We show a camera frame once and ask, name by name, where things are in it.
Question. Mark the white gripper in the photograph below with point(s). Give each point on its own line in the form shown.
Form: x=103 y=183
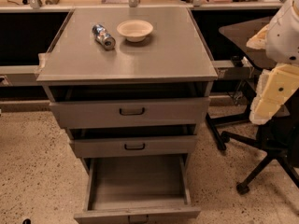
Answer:
x=284 y=36

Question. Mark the grey bottom drawer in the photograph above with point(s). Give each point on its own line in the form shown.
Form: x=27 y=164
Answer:
x=137 y=190

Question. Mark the grey drawer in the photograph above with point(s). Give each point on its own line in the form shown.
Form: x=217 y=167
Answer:
x=133 y=141
x=137 y=190
x=129 y=109

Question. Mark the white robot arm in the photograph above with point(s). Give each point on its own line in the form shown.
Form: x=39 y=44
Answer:
x=281 y=43

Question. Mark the grey drawer cabinet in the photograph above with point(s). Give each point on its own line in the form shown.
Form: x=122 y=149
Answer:
x=171 y=60

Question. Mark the grey middle drawer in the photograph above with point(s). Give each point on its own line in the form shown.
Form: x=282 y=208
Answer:
x=133 y=141

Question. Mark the grey top drawer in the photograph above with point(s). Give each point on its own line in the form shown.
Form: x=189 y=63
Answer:
x=129 y=109

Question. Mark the black office chair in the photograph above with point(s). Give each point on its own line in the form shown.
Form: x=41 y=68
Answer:
x=278 y=137

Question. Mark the white paper bowl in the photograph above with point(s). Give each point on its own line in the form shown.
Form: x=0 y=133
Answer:
x=135 y=30

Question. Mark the grey metal rail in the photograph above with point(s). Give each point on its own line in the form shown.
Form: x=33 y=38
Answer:
x=18 y=76

